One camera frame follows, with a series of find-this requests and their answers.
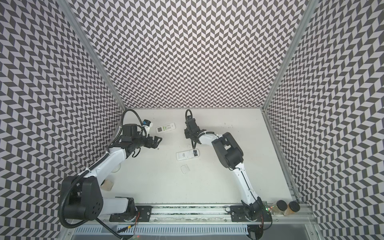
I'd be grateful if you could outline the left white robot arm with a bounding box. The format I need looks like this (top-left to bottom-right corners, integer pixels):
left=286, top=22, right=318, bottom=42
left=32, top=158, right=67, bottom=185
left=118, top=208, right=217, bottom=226
left=58, top=119, right=162, bottom=229

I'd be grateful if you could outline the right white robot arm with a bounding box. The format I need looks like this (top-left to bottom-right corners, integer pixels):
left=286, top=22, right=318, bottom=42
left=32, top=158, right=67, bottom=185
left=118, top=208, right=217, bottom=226
left=184, top=115, right=267, bottom=222

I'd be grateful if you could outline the white battery cover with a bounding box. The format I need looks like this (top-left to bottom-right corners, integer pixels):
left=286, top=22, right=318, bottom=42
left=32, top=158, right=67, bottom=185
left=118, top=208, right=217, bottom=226
left=181, top=165, right=190, bottom=174

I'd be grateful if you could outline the white remote with green buttons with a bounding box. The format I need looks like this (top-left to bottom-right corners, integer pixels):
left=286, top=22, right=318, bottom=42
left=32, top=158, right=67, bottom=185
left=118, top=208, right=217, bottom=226
left=156, top=123, right=176, bottom=134

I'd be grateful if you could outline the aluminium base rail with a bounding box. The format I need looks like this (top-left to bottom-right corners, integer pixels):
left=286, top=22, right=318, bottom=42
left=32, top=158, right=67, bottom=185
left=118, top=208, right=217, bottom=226
left=64, top=203, right=316, bottom=226

